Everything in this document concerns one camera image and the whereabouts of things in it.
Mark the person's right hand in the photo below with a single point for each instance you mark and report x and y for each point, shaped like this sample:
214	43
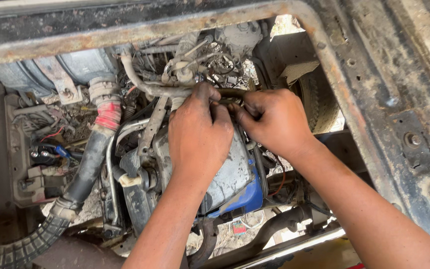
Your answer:
278	119

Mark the person's left hand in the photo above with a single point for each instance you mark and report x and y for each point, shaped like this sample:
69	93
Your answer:
196	142

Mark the black tyre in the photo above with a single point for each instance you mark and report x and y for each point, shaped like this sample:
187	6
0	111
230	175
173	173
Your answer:
321	101

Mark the grey and blue engine cover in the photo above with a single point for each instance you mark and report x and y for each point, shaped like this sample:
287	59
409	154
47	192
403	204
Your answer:
233	175

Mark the bent grey metal pipe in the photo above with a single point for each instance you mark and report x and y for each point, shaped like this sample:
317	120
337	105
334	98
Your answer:
140	84

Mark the thin steel pipe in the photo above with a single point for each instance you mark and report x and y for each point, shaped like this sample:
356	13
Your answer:
109	168

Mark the grey injection pump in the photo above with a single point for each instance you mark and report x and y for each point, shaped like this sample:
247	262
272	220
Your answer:
239	37

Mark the small red packet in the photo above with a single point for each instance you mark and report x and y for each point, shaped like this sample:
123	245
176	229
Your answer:
239	228

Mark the dusty exhaust pipe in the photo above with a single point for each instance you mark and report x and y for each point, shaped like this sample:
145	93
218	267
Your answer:
271	228

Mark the grey metal tank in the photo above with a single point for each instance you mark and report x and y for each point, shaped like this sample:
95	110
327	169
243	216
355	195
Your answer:
84	63

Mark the yellow panel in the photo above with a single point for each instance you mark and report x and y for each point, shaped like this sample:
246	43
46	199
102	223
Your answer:
319	256

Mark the black relay with terminals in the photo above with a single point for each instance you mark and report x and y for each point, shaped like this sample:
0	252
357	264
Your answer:
42	157

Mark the dirty electrical panel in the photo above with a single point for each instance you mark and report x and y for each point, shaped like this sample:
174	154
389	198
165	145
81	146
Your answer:
17	149

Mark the rusty vehicle body frame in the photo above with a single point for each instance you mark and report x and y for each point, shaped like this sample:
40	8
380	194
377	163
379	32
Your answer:
386	74

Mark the rusty tank bracket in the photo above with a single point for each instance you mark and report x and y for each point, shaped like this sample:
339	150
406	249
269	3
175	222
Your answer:
60	80

